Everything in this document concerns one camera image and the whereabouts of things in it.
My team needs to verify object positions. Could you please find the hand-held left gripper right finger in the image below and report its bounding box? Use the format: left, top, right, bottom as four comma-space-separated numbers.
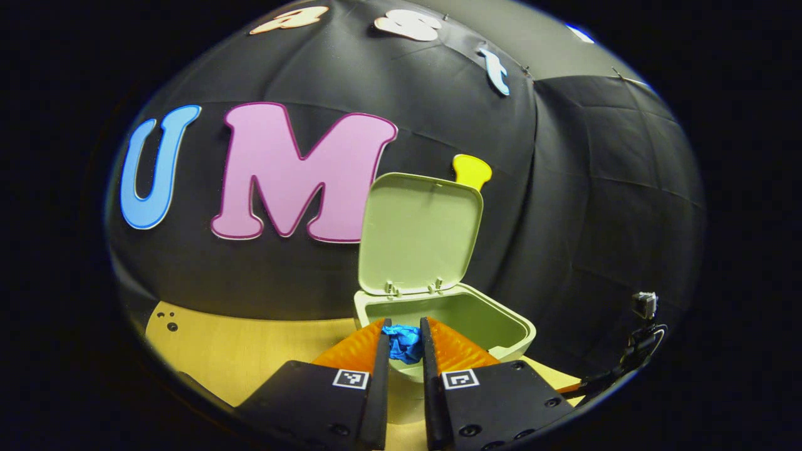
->
419, 316, 576, 451

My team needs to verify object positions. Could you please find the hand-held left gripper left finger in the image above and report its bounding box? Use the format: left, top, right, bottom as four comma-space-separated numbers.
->
235, 318, 393, 451

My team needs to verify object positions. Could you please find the blue paper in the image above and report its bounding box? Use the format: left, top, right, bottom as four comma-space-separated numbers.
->
382, 324, 425, 365

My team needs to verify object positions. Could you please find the green desktop garbage bin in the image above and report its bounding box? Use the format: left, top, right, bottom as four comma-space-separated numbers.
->
353, 172, 538, 425

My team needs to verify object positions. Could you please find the wooden desktop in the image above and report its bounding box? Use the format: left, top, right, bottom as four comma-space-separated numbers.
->
145, 301, 583, 451

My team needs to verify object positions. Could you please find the black backdrop cloth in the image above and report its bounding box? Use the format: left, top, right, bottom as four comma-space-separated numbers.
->
103, 0, 707, 383

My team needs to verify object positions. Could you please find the black cable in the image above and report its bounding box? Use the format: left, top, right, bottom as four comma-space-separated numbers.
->
580, 321, 669, 393

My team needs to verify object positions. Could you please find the small black camera device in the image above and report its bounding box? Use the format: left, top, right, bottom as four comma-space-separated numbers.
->
632, 291, 659, 321

